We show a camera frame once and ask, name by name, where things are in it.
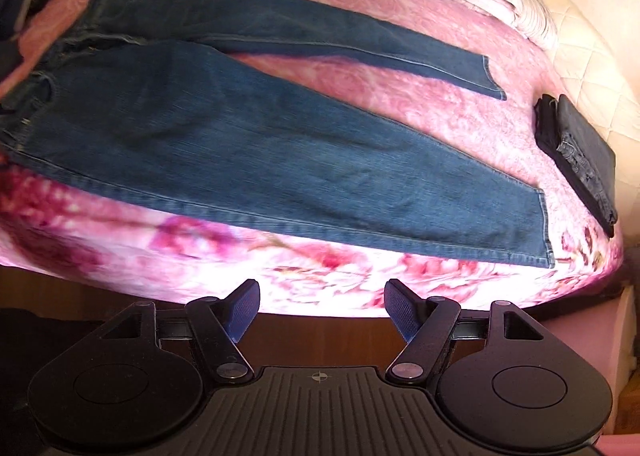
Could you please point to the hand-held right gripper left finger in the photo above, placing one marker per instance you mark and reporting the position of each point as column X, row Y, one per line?
column 242, row 308

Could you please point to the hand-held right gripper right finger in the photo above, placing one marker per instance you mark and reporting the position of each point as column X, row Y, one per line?
column 402, row 308

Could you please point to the blue denim jeans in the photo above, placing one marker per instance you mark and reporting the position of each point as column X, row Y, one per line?
column 200, row 145

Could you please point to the pink floral bed sheet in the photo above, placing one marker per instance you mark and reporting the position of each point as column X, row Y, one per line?
column 400, row 100

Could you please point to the folded black pants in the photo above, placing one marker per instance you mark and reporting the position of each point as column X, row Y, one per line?
column 545, row 123

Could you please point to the folded dark grey jeans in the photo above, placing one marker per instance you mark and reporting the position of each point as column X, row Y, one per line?
column 587, row 148

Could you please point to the white quilted headboard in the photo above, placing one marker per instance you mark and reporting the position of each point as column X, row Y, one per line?
column 590, row 50

